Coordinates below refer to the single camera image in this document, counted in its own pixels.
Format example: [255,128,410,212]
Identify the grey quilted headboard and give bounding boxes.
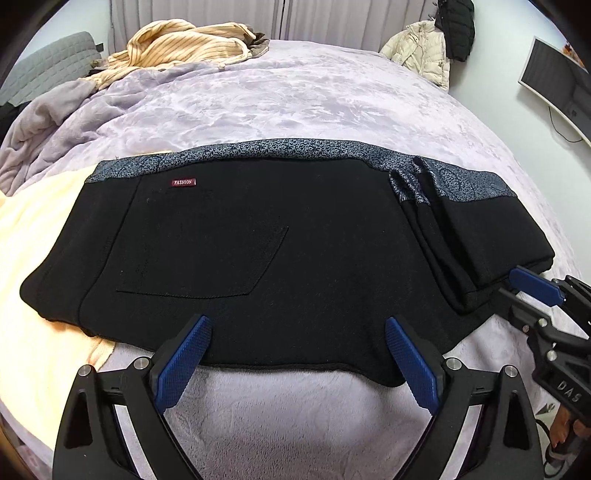
[0,31,105,109]

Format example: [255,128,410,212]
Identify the yellow striped sweater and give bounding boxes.
[81,21,259,89]

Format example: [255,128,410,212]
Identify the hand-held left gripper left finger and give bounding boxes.
[53,314,214,480]

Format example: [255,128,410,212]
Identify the lavender fleece blanket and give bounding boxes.
[0,39,591,480]

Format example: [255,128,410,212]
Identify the cream blanket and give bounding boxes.
[0,150,171,462]

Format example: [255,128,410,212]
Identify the white puffer jacket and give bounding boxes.
[379,21,451,90]

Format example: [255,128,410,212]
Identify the black pants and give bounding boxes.
[21,157,555,388]

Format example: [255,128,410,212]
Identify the black garment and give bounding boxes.
[0,102,28,134]

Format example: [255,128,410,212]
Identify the white-framed monitor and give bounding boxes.
[517,37,591,145]

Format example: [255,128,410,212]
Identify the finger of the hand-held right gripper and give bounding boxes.
[508,265,591,324]
[498,287,561,335]

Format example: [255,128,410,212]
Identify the grey curtains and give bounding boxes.
[110,0,439,47]

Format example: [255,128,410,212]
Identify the grey-brown cloth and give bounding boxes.
[245,31,273,59]

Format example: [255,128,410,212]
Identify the black monitor cable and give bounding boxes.
[547,106,585,144]

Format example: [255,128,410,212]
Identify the black puffer jacket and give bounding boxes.
[436,0,476,62]

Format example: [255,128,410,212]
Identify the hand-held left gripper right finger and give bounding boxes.
[384,316,541,480]

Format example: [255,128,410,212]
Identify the person's right hand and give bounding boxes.
[553,406,585,448]

